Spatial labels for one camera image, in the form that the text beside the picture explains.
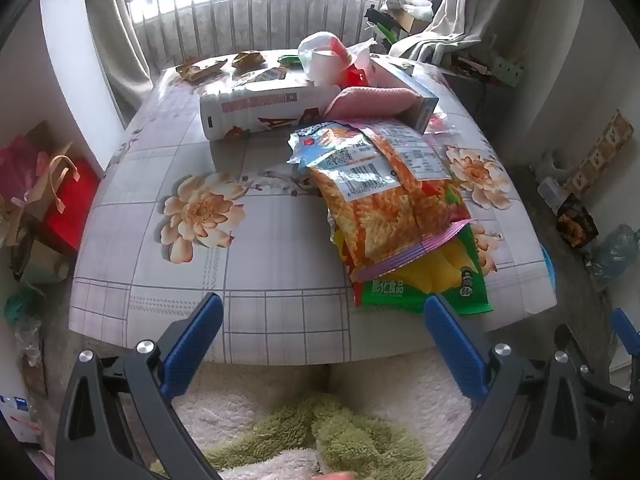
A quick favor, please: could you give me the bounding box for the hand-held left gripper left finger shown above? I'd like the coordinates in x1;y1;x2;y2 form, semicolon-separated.
55;292;224;480

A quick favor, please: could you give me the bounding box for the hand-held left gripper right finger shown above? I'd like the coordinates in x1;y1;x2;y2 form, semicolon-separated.
424;294;608;480

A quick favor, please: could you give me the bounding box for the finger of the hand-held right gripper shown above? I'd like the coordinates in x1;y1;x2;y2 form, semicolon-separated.
612;307;640;348
554;323;640;406

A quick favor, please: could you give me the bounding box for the green snack bag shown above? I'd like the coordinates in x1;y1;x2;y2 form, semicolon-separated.
334;222;492;317

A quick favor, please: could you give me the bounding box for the blue plastic bin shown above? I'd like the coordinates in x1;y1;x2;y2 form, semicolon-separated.
540;242;559;295

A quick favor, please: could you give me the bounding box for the orange snack bag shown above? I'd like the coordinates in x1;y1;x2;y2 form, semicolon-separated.
286;120;474;282

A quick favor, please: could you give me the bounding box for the clear pink-printed plastic bag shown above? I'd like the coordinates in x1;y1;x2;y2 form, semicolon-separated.
424;109;463;137

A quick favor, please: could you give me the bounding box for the white strawberry drink bottle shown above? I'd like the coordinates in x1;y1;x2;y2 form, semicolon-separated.
200;85;342;142

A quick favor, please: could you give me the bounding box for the blue tissue box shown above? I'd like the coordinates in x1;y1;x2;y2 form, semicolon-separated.
369;57;440;135

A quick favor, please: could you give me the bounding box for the pink textured pouch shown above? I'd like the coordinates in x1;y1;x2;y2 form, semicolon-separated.
324;86;422;122

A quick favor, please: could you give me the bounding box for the red plastic bag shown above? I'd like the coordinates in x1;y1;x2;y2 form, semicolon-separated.
336;55;373;88

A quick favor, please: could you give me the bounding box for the white paper cup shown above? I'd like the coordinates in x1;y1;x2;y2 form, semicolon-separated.
298;31;353;86

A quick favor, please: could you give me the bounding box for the bluish plastic bag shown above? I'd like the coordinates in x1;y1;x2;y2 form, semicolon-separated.
586;223;640;292

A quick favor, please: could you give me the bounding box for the dark snack bag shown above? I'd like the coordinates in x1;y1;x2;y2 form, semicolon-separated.
555;194;600;249

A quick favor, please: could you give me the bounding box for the green fluffy garment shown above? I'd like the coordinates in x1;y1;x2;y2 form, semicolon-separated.
202;393;428;480

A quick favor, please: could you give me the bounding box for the floral tablecloth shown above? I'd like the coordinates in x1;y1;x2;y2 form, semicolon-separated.
69;47;559;367

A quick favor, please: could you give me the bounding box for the green plastic bag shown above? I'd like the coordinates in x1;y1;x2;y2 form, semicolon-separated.
4;284;47;325

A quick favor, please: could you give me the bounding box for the red gift bag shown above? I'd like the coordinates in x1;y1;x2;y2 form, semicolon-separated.
37;156;102;257

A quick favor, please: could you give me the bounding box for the patterned long carton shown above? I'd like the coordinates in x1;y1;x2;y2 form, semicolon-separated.
574;109;637;187

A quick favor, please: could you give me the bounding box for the pink plastic bag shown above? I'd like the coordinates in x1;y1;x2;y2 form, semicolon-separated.
0;134;42;201

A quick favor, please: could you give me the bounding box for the brown crumpled snack wrapper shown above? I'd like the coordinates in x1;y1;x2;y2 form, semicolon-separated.
175;56;229;82

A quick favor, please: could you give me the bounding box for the white blue snack packet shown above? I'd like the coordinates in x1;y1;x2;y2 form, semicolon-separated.
234;67;289;87

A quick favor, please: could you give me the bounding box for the white power strip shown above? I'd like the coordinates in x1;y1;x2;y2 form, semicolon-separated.
491;56;527;89

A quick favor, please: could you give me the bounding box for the yellow crumpled snack wrapper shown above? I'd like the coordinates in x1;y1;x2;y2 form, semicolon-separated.
231;51;267;69

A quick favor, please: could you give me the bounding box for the grey curtain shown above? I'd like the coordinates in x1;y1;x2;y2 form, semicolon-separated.
84;0;155;113

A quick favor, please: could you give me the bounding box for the open cardboard box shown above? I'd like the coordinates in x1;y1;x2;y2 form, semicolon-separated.
394;6;433;37

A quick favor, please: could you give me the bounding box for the metal window railing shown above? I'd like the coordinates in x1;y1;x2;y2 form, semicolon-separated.
127;0;398;63

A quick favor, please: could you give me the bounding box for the green black tool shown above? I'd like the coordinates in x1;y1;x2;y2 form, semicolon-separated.
364;6;402;45

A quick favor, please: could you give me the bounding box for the white curtain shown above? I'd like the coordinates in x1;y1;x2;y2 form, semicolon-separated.
389;0;501;63

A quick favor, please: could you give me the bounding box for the white plastic bag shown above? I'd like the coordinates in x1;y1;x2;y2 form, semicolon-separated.
389;0;435;17

